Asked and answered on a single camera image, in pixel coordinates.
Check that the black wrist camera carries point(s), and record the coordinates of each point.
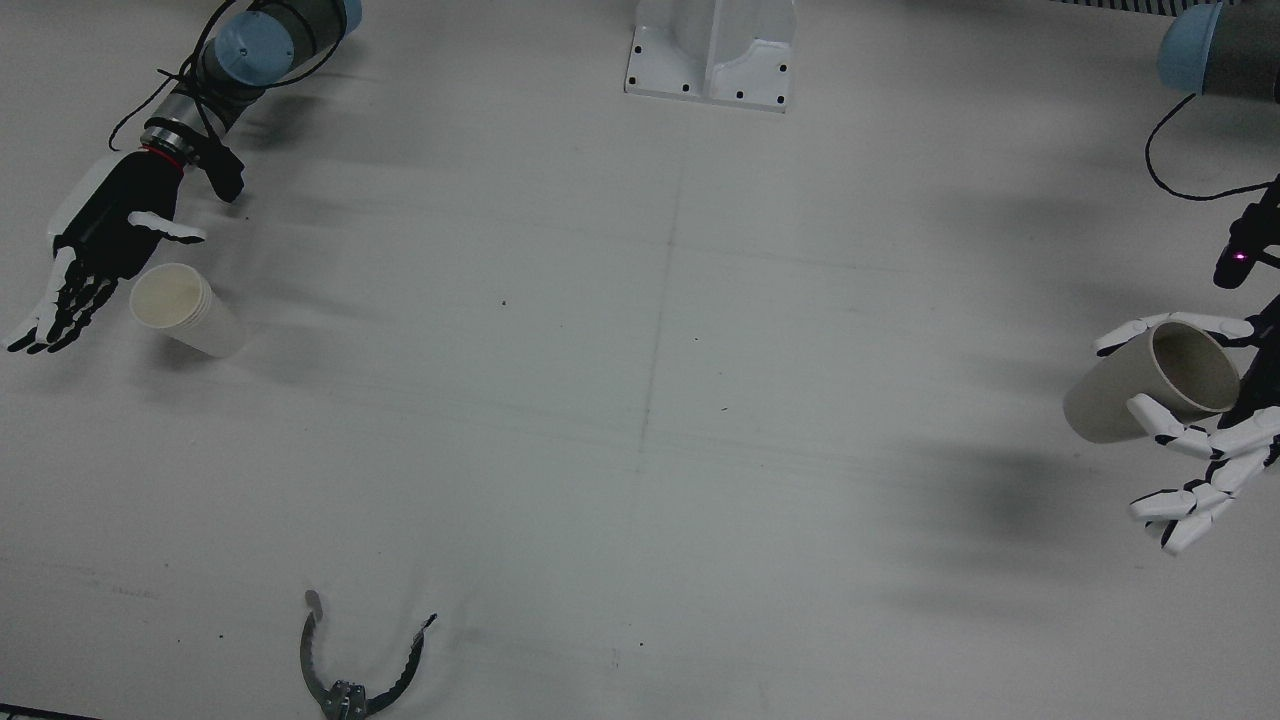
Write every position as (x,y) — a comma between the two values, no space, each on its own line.
(225,170)
(1245,245)

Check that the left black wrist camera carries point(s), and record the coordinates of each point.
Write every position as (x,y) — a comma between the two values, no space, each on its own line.
(1245,245)

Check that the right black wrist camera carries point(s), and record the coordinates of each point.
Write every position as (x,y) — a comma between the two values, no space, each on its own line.
(225,170)

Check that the beige paper cup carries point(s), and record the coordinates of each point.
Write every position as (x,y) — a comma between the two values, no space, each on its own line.
(1110,400)

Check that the metal claw tool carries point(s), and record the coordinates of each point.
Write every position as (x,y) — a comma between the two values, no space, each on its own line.
(312,670)

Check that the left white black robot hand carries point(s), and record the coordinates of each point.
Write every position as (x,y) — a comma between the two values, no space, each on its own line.
(1240,440)

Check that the metal slatted grille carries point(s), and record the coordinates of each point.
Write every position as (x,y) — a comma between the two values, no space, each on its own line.
(1150,4)

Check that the white paper cup stack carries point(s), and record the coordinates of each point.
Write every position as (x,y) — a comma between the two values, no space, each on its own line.
(185,310)

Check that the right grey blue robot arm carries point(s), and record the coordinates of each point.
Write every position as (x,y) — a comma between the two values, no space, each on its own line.
(255,45)

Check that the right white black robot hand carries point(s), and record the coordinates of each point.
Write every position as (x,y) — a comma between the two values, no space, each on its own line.
(115,225)

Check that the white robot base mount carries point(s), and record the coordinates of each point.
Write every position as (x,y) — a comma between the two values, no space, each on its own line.
(710,50)

